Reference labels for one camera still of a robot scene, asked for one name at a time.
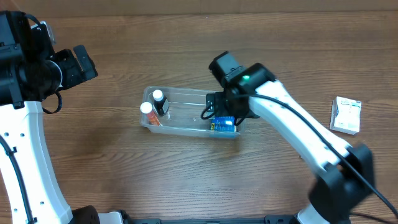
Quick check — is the clear plastic container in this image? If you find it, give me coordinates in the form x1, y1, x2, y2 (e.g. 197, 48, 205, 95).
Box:
140, 86, 246, 139

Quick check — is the orange tube white cap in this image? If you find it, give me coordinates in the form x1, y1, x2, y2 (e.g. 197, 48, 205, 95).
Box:
140, 101, 160, 126

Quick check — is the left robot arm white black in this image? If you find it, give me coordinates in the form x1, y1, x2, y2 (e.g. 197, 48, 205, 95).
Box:
1, 11, 123, 224

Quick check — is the black bottle white cap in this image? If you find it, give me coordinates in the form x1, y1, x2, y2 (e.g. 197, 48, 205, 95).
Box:
152, 90, 169, 116

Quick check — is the blue lozenge packet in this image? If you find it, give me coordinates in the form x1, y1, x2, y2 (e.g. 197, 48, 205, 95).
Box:
210, 116, 236, 132

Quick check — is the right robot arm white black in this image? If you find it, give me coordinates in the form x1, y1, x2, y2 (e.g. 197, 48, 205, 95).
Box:
206, 52, 374, 223

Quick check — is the white bandage box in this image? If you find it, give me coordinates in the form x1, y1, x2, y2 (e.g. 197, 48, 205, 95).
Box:
330, 96, 362, 135

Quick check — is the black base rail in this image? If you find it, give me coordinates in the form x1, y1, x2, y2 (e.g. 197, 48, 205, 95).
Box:
124, 215, 299, 224

